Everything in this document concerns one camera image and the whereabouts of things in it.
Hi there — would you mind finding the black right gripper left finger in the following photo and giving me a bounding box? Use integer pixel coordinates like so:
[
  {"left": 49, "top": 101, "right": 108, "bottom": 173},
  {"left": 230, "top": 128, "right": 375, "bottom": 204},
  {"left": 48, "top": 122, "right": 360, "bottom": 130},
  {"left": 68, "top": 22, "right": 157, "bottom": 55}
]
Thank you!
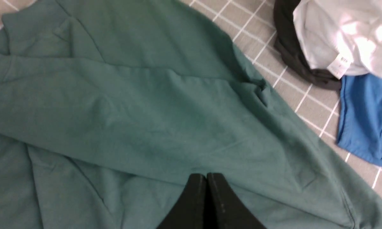
[{"left": 157, "top": 174, "right": 207, "bottom": 229}]

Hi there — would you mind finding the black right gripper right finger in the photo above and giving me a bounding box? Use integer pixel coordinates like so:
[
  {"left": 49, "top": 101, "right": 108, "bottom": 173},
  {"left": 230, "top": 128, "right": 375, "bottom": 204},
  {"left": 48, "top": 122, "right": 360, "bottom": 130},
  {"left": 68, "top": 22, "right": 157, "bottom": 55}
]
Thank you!
[{"left": 207, "top": 173, "right": 266, "bottom": 229}]

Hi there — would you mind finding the green long-sleeved shirt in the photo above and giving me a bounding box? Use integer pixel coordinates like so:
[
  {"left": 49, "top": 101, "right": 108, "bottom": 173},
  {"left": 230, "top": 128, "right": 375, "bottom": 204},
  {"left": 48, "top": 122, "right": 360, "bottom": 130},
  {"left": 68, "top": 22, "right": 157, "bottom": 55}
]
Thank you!
[{"left": 0, "top": 0, "right": 382, "bottom": 229}]

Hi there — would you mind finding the blue shirt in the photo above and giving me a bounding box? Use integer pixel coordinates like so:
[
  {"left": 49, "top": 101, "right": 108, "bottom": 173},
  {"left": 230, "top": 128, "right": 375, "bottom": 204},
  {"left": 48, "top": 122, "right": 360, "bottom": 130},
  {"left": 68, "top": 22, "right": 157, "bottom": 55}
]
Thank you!
[{"left": 336, "top": 74, "right": 382, "bottom": 167}]

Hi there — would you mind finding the black garment under white shirt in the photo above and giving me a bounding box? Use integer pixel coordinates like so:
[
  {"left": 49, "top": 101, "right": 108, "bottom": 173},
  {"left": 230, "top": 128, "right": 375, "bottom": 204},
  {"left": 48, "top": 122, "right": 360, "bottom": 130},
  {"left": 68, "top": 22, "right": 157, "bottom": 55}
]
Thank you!
[{"left": 273, "top": 0, "right": 342, "bottom": 91}]

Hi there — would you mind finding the white shirt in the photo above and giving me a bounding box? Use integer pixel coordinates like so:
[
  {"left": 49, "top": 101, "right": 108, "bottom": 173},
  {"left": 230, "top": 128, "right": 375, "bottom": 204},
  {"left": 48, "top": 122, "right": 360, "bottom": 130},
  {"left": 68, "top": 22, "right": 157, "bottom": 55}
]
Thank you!
[{"left": 293, "top": 0, "right": 382, "bottom": 79}]

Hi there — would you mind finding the grey checked tablecloth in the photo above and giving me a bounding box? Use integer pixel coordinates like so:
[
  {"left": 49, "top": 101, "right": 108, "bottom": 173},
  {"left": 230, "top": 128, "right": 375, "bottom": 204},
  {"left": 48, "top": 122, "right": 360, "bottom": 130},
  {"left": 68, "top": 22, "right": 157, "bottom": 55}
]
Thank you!
[{"left": 0, "top": 0, "right": 382, "bottom": 209}]

